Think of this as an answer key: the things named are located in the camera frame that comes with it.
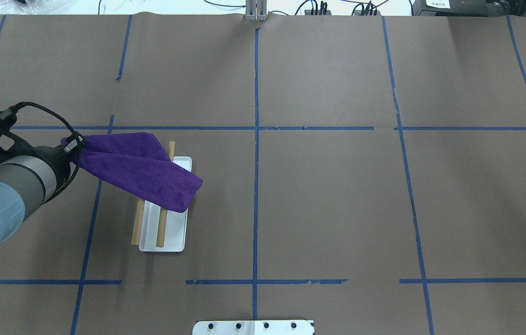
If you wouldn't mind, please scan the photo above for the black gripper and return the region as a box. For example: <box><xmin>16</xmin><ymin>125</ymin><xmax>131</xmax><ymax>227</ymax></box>
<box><xmin>35</xmin><ymin>146</ymin><xmax>77</xmax><ymax>201</ymax></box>

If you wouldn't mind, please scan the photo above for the purple towel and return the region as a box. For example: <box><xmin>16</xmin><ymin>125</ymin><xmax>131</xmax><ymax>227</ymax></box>
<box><xmin>80</xmin><ymin>132</ymin><xmax>203</xmax><ymax>213</ymax></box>

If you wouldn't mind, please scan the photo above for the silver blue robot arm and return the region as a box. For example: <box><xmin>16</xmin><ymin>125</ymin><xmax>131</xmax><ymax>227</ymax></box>
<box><xmin>0</xmin><ymin>147</ymin><xmax>78</xmax><ymax>244</ymax></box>

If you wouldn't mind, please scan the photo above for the wooden rack rod left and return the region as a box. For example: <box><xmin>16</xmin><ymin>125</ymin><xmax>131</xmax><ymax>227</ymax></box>
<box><xmin>156</xmin><ymin>141</ymin><xmax>176</xmax><ymax>248</ymax></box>

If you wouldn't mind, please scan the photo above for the white towel rack base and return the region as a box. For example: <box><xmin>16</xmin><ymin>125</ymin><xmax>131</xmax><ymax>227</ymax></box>
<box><xmin>139</xmin><ymin>156</ymin><xmax>193</xmax><ymax>253</ymax></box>

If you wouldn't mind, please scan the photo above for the clear plastic bag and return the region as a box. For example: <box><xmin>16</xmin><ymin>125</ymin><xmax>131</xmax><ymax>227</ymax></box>
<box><xmin>0</xmin><ymin>0</ymin><xmax>57</xmax><ymax>15</ymax></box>

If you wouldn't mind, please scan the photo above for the black box with label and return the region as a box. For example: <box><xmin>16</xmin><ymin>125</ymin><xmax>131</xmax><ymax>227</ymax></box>
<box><xmin>412</xmin><ymin>0</ymin><xmax>526</xmax><ymax>17</ymax></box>

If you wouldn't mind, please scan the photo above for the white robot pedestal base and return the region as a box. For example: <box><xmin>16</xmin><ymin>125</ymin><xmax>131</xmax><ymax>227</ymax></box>
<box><xmin>192</xmin><ymin>320</ymin><xmax>315</xmax><ymax>335</ymax></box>

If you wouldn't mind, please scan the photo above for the aluminium frame post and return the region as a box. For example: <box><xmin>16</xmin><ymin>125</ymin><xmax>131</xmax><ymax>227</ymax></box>
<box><xmin>245</xmin><ymin>0</ymin><xmax>268</xmax><ymax>22</ymax></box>

